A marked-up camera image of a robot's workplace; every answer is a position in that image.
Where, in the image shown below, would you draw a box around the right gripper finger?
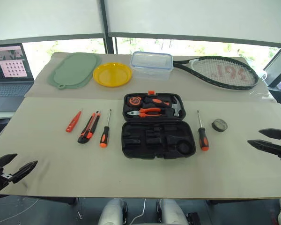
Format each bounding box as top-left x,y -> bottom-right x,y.
259,128 -> 281,141
247,139 -> 281,157

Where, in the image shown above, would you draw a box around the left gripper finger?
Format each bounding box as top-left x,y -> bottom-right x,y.
0,153 -> 18,168
9,160 -> 39,184

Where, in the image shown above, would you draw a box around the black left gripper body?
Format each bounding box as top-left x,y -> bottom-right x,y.
0,165 -> 16,193

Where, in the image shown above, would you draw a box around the black electrical tape roll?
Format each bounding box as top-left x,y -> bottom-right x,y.
211,118 -> 229,133

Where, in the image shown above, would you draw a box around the orange black handled screwdriver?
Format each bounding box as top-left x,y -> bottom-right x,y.
196,110 -> 210,151
99,109 -> 112,148

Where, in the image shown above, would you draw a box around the orange voltage tester pen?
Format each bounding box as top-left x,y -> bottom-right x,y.
65,108 -> 84,133

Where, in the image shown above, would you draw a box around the orange black utility knife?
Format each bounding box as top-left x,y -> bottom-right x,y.
77,110 -> 101,144

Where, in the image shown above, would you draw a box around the black tool case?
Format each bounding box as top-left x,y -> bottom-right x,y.
121,90 -> 197,161

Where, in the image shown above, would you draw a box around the beige paper table sheet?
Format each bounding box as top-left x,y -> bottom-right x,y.
0,96 -> 281,200

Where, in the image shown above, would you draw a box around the black framed panel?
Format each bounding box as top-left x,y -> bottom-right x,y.
263,48 -> 281,88

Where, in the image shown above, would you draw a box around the open black laptop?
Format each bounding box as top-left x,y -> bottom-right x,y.
0,43 -> 36,112

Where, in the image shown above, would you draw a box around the black tennis racket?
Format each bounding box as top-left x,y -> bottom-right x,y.
172,55 -> 260,91

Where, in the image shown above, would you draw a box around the silver rounded robot leg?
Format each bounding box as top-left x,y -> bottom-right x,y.
156,198 -> 186,225
97,198 -> 128,225

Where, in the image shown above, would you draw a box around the small claw hammer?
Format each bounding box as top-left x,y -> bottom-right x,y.
163,97 -> 182,117

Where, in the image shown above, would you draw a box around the green silicone mat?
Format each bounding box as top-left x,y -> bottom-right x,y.
47,52 -> 102,90

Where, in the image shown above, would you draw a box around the yellow plastic plate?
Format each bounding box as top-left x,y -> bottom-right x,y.
93,62 -> 133,88

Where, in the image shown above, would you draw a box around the orange black tape measure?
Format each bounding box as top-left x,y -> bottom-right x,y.
128,95 -> 144,107

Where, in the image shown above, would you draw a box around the white roller blind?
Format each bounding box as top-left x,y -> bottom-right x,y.
0,0 -> 106,46
104,0 -> 281,49

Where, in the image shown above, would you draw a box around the clear container with blue-rimmed lid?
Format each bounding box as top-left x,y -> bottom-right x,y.
130,51 -> 174,82

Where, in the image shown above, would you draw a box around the orange black stubby tool handle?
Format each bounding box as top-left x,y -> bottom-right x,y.
144,97 -> 171,107

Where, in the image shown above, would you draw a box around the orange handled pliers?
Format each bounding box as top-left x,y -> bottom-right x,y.
127,107 -> 163,118

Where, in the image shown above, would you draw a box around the thin white floor cable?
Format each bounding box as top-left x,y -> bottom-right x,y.
130,198 -> 147,225

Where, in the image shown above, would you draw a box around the black window frame post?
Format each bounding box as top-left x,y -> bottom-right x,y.
99,0 -> 116,55

